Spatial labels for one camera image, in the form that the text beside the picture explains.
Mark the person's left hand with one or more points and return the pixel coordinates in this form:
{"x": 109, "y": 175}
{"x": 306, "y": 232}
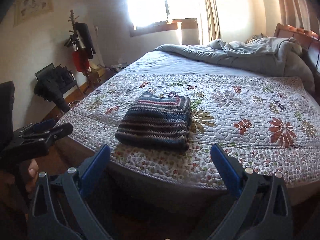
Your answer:
{"x": 32, "y": 175}

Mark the grey-green rumpled duvet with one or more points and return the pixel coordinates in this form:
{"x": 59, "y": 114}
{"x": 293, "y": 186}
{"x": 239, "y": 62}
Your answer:
{"x": 270, "y": 56}

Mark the striped blue knit sweater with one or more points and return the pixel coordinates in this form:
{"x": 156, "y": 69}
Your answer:
{"x": 157, "y": 123}

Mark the beige curtain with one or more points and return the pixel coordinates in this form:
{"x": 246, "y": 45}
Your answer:
{"x": 238, "y": 20}

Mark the framed wall picture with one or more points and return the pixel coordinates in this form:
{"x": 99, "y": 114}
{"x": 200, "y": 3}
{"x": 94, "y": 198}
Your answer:
{"x": 27, "y": 9}

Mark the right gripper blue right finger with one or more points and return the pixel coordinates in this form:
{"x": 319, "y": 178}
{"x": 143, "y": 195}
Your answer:
{"x": 262, "y": 209}

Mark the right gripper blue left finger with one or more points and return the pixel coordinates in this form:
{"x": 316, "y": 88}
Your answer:
{"x": 59, "y": 209}

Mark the red bag on rack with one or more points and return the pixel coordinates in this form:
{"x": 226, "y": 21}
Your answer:
{"x": 80, "y": 60}

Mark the wooden coat rack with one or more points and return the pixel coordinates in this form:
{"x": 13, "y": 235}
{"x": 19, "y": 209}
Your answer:
{"x": 84, "y": 50}

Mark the bright window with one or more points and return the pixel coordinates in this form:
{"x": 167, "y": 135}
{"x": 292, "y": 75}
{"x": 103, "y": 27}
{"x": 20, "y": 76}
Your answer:
{"x": 151, "y": 16}

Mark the wooden headboard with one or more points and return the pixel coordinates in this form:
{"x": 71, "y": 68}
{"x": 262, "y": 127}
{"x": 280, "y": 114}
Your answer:
{"x": 309, "y": 42}

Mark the floral quilted bedspread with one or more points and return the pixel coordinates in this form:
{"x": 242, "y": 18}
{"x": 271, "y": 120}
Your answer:
{"x": 270, "y": 124}

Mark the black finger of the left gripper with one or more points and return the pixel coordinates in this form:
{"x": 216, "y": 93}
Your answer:
{"x": 39, "y": 127}
{"x": 54, "y": 134}

